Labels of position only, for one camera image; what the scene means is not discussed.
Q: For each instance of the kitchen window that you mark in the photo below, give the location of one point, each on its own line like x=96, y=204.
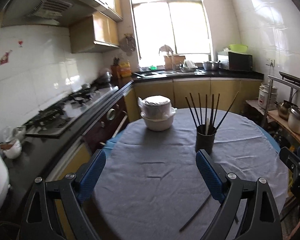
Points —
x=180, y=24

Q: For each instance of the black kitchen countertop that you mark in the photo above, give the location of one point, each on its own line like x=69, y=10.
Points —
x=39, y=156

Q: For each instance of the white rice cooker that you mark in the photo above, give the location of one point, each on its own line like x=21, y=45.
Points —
x=263, y=96

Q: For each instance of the yellow lower cabinets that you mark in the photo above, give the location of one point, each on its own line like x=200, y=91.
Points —
x=180, y=91

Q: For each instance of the green plastic basin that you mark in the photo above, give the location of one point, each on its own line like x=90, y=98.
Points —
x=238, y=48

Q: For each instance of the gas stove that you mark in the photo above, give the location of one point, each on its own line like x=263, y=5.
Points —
x=53, y=121

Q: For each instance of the black chopstick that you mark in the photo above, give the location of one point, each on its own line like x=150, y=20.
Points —
x=195, y=214

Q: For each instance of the small steel pot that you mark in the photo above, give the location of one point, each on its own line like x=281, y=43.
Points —
x=283, y=108

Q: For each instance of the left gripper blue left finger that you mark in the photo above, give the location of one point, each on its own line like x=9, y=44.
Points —
x=88, y=175

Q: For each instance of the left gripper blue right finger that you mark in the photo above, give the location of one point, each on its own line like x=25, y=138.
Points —
x=213, y=175

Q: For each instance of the grey table cloth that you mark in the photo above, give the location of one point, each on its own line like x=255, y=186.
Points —
x=151, y=194

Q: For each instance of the range hood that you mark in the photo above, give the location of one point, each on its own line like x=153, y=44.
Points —
x=49, y=12

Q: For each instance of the yellow bottle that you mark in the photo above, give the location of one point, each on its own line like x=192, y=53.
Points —
x=125, y=69

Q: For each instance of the steel pan on counter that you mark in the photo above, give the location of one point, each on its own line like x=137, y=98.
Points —
x=211, y=65

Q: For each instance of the dark red built-in oven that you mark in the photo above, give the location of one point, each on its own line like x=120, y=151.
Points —
x=113, y=120

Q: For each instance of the white stacked bowls in plastic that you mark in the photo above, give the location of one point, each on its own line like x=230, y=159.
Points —
x=157, y=112

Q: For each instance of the white condiment bowl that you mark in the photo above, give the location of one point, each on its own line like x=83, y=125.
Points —
x=13, y=149

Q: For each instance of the white plastic spoon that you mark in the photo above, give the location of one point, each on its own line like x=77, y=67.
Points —
x=207, y=122

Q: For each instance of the large steel pot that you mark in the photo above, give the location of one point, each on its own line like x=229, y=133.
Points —
x=294, y=119

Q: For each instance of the black microwave oven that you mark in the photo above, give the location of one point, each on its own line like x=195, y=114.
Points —
x=230, y=60

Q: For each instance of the black utensil holder cup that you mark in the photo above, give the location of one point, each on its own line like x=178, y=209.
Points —
x=205, y=141

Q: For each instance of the wooden knife block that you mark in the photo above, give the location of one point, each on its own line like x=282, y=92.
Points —
x=115, y=68

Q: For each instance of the sink faucet with cloth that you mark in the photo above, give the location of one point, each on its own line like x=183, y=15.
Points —
x=166, y=52

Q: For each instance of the yellow upper cabinet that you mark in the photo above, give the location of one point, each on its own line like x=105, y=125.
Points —
x=97, y=33

